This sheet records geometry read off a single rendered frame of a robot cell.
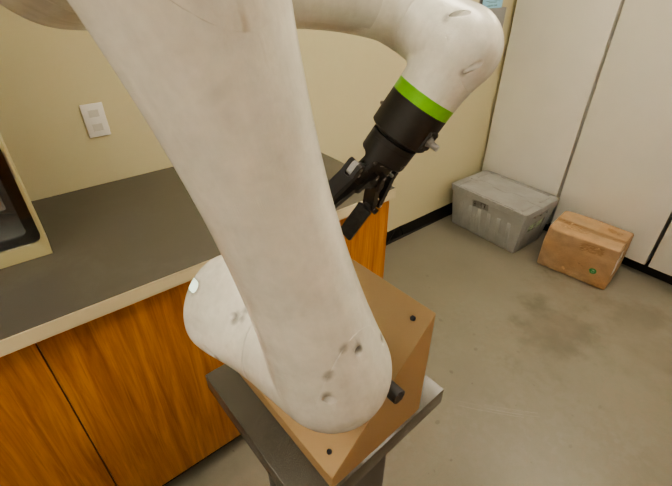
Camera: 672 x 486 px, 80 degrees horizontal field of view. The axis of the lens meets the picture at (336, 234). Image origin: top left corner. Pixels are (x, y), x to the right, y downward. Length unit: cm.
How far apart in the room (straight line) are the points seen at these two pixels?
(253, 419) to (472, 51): 65
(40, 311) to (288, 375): 84
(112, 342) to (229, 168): 101
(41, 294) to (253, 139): 101
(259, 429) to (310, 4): 63
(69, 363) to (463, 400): 152
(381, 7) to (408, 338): 45
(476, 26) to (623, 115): 240
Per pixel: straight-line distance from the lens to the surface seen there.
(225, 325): 49
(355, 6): 55
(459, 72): 57
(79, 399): 132
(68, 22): 39
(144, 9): 22
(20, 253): 135
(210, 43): 22
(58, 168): 173
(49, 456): 143
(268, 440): 75
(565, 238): 282
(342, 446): 67
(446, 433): 190
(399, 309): 64
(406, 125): 58
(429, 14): 59
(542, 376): 223
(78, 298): 114
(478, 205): 299
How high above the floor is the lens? 158
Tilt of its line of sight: 32 degrees down
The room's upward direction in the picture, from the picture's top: straight up
